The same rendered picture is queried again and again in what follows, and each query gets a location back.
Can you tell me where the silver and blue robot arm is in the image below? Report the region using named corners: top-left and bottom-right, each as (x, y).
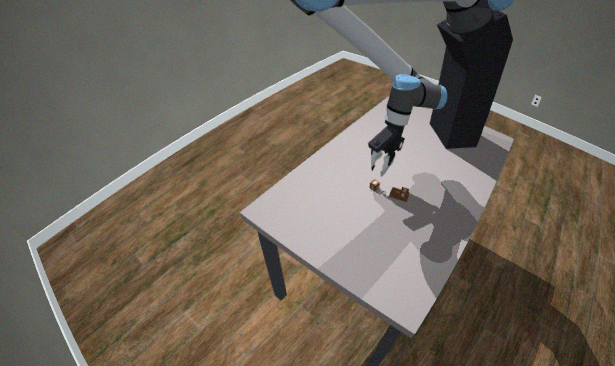
top-left (290, 0), bottom-right (514, 153)

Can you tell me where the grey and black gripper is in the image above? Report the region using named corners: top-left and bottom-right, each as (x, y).
top-left (371, 119), bottom-right (405, 176)

